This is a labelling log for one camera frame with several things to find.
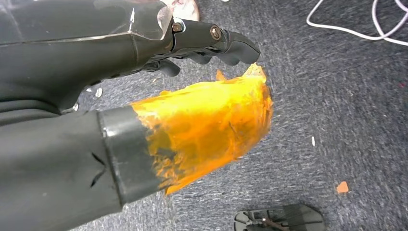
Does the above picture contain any white cable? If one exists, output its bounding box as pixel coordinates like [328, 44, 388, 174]
[306, 0, 408, 41]
[371, 0, 408, 47]

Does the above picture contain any ribbed grey left arm sleeve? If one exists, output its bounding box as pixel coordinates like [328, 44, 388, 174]
[0, 100, 62, 126]

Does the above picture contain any black plastic foot piece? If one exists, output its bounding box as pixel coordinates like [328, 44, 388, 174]
[233, 204, 326, 231]

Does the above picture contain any white round disc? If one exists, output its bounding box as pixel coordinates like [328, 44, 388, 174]
[164, 0, 201, 22]

